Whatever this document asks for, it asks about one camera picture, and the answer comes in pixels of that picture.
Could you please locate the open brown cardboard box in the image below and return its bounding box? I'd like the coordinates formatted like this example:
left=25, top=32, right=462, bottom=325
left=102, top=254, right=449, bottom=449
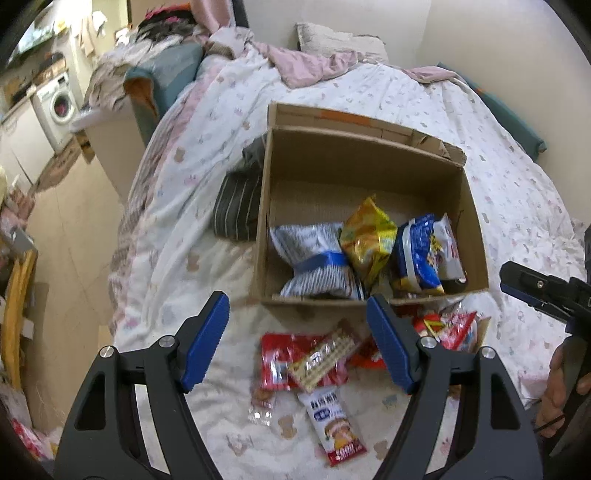
left=253, top=102, right=489, bottom=307

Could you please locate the large red snack bag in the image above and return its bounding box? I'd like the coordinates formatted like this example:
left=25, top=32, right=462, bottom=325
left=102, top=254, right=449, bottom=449
left=346, top=336, right=387, bottom=370

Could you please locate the yellow wooden chair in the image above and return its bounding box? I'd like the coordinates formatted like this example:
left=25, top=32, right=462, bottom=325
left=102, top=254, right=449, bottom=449
left=1, top=249, right=38, bottom=390

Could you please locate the white patterned duvet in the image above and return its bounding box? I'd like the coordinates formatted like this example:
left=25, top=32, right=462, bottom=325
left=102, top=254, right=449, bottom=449
left=110, top=47, right=585, bottom=479

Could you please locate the white red chip bag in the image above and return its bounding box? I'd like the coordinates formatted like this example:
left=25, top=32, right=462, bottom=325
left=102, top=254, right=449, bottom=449
left=433, top=214, right=467, bottom=283

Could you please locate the pink blanket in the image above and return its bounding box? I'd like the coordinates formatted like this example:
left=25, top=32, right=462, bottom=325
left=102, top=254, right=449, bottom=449
left=204, top=25, right=459, bottom=90

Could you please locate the red snack pouch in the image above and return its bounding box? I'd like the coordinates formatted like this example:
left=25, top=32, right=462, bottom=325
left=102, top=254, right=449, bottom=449
left=260, top=333, right=360, bottom=391

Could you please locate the dark striped garment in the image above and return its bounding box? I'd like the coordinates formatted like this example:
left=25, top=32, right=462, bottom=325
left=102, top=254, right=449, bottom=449
left=212, top=135, right=266, bottom=242

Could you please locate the grey pillow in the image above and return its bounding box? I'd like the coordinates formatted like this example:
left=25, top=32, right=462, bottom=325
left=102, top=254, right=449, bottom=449
left=295, top=22, right=390, bottom=64

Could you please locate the white washing machine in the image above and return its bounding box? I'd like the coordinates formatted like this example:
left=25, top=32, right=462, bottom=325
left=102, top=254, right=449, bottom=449
left=32, top=72, right=78, bottom=154

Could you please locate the checkered wafer packet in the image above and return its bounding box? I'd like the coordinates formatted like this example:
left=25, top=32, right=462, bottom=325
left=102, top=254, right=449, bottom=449
left=287, top=324, right=361, bottom=393

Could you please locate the blue white snack bag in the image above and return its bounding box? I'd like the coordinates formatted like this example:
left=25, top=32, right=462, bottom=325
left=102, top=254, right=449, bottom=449
left=391, top=214, right=445, bottom=296

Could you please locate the white rice cake packet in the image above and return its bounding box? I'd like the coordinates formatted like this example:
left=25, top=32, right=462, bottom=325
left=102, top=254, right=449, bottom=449
left=297, top=386, right=367, bottom=467

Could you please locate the yellow snack bag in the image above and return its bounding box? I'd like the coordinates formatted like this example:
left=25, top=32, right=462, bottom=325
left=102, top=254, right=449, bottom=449
left=339, top=196, right=398, bottom=292

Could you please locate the clear small meat snack packet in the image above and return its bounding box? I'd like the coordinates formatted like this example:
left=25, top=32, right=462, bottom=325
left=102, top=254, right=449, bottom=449
left=247, top=387, right=276, bottom=427

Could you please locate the teal bed bolster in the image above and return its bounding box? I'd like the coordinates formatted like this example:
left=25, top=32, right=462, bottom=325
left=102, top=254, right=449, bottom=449
left=437, top=62, right=547, bottom=162

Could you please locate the grey blue striped snack bag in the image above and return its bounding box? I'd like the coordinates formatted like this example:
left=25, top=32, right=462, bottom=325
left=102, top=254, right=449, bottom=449
left=270, top=222, right=365, bottom=300

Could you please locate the right hand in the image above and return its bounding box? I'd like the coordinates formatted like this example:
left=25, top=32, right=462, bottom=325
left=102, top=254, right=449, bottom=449
left=535, top=344, right=567, bottom=438

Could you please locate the white kitchen cabinet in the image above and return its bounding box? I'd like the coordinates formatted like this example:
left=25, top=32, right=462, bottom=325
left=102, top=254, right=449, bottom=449
left=1, top=98, right=54, bottom=189

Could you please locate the colourful duck snack bag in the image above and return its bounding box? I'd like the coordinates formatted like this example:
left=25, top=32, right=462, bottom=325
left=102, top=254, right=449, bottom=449
left=412, top=303, right=490, bottom=353

